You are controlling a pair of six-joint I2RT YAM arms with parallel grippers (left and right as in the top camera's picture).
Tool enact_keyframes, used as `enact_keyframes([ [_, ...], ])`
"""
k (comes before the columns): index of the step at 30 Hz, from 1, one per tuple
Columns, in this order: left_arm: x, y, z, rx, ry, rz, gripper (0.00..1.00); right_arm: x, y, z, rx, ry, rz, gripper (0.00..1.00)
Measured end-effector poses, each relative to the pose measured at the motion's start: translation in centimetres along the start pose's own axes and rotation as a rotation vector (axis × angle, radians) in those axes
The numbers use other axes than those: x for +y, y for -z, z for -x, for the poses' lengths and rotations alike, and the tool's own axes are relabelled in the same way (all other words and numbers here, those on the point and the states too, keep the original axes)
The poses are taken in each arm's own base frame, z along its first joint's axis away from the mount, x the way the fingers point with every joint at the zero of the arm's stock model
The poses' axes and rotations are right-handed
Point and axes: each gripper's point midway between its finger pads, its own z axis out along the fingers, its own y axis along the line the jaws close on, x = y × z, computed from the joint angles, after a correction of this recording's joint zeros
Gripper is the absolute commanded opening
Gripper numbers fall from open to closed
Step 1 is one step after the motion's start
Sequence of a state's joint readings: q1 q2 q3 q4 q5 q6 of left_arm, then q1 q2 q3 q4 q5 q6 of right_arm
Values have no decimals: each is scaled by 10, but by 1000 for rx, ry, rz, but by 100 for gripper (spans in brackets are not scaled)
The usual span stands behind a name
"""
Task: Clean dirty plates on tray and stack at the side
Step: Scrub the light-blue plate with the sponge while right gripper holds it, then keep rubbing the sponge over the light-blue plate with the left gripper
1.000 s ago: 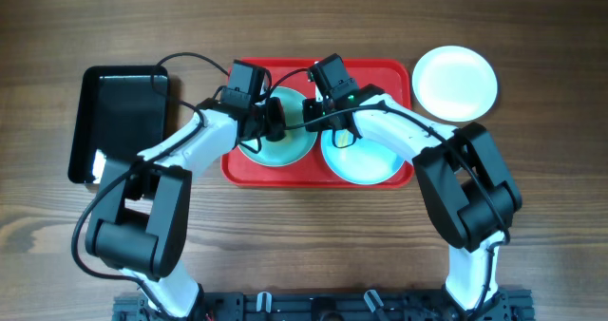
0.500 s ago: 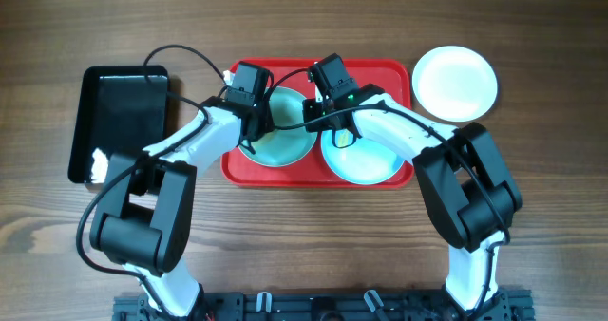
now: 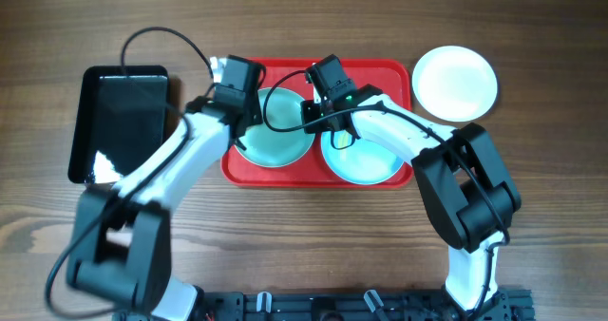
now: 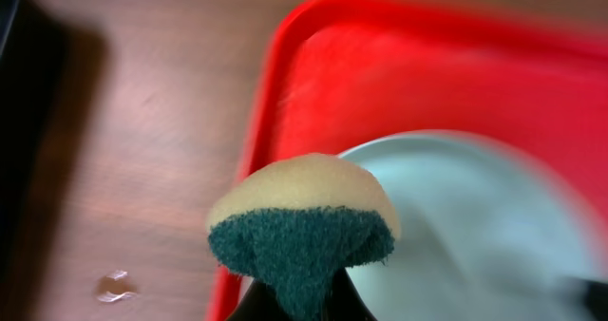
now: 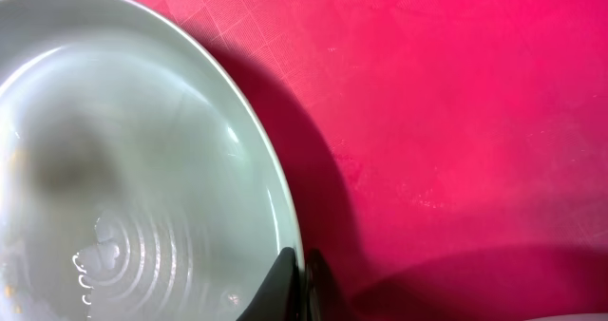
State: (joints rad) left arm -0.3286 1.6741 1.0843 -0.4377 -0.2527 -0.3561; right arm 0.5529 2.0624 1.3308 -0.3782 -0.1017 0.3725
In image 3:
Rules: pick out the white plate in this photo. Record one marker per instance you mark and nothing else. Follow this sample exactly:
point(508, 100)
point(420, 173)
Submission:
point(455, 84)

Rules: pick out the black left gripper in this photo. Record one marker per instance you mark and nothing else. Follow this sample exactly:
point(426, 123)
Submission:
point(254, 118)

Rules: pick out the red plastic tray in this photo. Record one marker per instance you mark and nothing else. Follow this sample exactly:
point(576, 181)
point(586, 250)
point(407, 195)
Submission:
point(312, 171)

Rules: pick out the black water tray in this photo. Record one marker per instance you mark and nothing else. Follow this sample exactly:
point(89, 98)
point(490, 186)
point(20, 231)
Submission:
point(120, 122)

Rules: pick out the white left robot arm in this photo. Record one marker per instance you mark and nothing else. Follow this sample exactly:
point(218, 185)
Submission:
point(121, 242)

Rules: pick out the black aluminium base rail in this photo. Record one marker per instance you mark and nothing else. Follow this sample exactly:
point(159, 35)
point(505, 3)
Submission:
point(424, 305)

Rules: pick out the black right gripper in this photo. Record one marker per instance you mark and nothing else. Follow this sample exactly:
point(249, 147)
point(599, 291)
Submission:
point(308, 108)

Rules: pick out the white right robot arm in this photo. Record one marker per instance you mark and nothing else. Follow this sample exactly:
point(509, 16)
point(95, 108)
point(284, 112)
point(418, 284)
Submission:
point(468, 194)

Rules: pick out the light blue plate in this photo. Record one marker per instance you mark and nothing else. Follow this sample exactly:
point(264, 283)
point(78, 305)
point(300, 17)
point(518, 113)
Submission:
point(267, 148)
point(359, 162)

